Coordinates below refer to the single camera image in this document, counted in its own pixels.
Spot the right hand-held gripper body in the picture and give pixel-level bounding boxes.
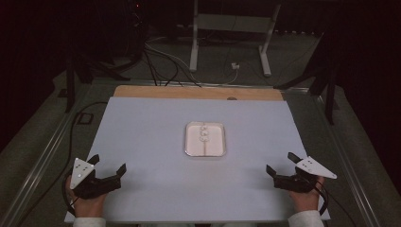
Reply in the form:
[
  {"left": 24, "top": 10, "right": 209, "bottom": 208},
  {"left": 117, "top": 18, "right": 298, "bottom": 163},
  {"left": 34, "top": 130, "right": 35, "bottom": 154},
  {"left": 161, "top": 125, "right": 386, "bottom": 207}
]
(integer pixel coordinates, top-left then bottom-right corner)
[{"left": 273, "top": 155, "right": 338, "bottom": 194}]

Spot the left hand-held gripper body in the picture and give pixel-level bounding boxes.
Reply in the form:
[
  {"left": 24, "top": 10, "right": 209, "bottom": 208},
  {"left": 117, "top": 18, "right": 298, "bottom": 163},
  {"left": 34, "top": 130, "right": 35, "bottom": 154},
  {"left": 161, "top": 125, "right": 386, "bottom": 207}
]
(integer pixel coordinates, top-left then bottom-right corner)
[{"left": 69, "top": 157, "right": 123, "bottom": 200}]

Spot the cream square tray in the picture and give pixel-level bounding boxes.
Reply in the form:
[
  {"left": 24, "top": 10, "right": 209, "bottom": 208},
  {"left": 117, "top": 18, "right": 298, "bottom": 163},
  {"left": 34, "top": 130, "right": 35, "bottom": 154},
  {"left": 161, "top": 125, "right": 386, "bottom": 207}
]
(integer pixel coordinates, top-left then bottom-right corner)
[{"left": 183, "top": 121, "right": 227, "bottom": 158}]

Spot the thin wooden skewer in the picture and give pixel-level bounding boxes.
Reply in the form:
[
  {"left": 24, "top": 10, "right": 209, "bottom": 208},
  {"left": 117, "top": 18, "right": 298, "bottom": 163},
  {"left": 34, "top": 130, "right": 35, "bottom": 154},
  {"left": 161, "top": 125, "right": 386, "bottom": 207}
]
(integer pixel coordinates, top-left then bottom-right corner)
[{"left": 201, "top": 122, "right": 208, "bottom": 156}]

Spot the person's left hand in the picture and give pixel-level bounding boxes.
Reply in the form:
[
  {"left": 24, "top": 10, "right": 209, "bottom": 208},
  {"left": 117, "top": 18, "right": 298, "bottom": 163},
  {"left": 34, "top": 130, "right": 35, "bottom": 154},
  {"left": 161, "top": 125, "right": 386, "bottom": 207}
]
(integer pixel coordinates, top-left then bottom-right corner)
[{"left": 65, "top": 177, "right": 108, "bottom": 218}]

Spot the person's right hand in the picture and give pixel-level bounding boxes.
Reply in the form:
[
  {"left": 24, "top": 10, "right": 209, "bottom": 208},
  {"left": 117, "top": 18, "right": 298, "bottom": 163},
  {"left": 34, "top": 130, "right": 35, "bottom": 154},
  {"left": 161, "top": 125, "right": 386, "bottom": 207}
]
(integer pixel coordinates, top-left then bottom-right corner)
[{"left": 288, "top": 176, "right": 325, "bottom": 213}]

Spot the white table sheet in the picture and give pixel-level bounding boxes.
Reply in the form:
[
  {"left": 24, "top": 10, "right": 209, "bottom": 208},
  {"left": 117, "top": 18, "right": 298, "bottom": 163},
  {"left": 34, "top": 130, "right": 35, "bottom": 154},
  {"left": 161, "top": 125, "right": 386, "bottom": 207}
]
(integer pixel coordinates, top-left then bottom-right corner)
[{"left": 64, "top": 96, "right": 331, "bottom": 223}]

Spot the black tripod stand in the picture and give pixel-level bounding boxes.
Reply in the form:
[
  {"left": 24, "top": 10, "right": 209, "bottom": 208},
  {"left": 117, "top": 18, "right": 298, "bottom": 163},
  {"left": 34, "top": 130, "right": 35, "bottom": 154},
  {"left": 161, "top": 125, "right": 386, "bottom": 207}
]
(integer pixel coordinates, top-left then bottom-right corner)
[
  {"left": 63, "top": 44, "right": 131, "bottom": 114},
  {"left": 273, "top": 31, "right": 340, "bottom": 126}
]

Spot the white metal stand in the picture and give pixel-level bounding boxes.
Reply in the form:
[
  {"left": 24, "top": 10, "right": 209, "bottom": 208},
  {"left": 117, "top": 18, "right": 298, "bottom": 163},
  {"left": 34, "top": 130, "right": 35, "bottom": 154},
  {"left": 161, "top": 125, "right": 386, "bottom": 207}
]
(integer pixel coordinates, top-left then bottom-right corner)
[{"left": 188, "top": 0, "right": 282, "bottom": 78}]

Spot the left hand-held gripper cable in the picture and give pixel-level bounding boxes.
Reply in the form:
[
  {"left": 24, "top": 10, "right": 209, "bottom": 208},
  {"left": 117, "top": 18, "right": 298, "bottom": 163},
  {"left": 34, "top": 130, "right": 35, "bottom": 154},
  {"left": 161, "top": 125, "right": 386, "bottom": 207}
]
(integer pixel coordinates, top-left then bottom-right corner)
[{"left": 61, "top": 172, "right": 78, "bottom": 218}]

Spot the hand-held gripper cable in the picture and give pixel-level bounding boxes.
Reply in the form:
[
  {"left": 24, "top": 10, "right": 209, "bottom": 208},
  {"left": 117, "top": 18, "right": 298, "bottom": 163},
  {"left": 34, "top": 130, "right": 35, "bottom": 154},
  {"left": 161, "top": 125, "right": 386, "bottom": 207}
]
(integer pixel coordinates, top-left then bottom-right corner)
[
  {"left": 61, "top": 172, "right": 78, "bottom": 218},
  {"left": 310, "top": 179, "right": 358, "bottom": 227}
]

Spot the right hand-held gripper cable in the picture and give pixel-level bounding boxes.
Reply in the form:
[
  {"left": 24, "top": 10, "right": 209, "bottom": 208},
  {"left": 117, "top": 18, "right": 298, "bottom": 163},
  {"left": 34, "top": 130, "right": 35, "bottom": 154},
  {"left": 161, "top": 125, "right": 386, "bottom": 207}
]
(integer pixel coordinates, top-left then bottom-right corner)
[{"left": 310, "top": 179, "right": 358, "bottom": 227}]

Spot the long black floor cable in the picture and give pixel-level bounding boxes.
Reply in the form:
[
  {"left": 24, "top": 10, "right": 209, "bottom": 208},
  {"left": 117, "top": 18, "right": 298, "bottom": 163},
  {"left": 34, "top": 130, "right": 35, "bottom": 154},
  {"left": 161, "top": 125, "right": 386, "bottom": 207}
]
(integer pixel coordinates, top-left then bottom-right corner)
[{"left": 15, "top": 101, "right": 109, "bottom": 226}]

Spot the bundle of black floor cables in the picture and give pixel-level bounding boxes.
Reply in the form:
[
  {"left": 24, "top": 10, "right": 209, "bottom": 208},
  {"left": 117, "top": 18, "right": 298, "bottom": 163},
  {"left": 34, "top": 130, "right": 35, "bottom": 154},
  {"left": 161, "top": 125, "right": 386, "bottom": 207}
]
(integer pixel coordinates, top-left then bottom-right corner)
[{"left": 143, "top": 41, "right": 202, "bottom": 88}]

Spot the white plug with cable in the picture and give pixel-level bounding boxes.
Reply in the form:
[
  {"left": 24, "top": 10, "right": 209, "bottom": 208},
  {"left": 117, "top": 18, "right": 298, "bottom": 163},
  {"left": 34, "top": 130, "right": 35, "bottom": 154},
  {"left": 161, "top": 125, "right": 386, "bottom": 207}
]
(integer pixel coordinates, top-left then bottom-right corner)
[{"left": 201, "top": 61, "right": 241, "bottom": 86}]

